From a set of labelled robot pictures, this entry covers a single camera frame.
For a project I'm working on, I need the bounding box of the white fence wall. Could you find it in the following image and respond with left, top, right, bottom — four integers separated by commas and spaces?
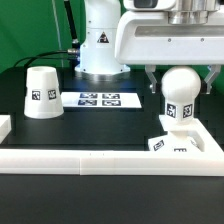
0, 118, 224, 176

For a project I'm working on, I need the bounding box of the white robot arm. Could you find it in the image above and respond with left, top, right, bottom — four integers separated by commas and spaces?
76, 0, 224, 93

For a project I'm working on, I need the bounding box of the black cable with connector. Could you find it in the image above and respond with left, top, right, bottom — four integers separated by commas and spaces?
13, 48, 80, 68

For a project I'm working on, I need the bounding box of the white lamp shade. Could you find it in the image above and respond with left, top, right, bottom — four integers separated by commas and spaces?
24, 66, 64, 119

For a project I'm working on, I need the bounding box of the white lamp bulb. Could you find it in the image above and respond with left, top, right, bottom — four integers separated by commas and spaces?
161, 66, 201, 125

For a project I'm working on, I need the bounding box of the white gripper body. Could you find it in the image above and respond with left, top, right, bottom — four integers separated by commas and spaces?
115, 0, 224, 65

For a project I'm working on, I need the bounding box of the white lamp base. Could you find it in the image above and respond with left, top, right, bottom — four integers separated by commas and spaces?
146, 115, 202, 153

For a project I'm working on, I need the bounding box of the white marker sheet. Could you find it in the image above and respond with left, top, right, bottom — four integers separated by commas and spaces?
61, 92, 141, 108

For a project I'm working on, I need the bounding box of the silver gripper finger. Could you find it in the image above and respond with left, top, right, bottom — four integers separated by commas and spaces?
145, 65, 157, 93
204, 65, 221, 94

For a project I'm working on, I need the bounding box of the grey thin cable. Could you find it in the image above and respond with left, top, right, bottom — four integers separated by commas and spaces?
51, 0, 65, 68

